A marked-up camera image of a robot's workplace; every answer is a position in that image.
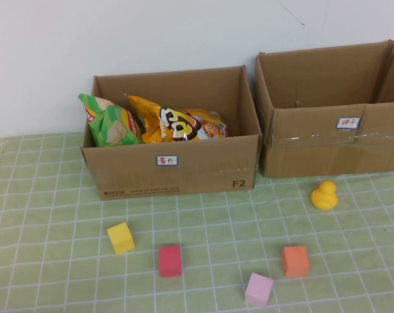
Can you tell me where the green checked tablecloth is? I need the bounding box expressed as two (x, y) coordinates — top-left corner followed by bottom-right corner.
(0, 132), (394, 313)

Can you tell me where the taped cardboard box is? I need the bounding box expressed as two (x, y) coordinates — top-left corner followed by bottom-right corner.
(254, 39), (394, 179)

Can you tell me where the orange cheese puffs bag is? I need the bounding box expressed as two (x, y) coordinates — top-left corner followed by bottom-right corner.
(127, 94), (232, 143)

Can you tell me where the orange foam cube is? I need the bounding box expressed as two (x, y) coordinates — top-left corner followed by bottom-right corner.
(280, 245), (311, 278)

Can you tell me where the yellow foam cube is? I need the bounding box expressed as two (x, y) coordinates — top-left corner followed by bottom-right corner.
(106, 222), (136, 256)

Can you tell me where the pink foam cube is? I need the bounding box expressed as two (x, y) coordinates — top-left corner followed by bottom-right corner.
(244, 273), (275, 308)

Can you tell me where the yellow rubber duck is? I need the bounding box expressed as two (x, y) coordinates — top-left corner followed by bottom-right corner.
(310, 180), (339, 211)

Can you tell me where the red foam cube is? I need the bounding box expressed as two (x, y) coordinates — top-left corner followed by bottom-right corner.
(158, 246), (183, 278)

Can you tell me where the cardboard box printed F2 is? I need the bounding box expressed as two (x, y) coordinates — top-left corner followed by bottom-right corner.
(81, 66), (262, 200)

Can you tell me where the green potato chips bag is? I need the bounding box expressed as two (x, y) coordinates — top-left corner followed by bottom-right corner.
(78, 93), (144, 147)

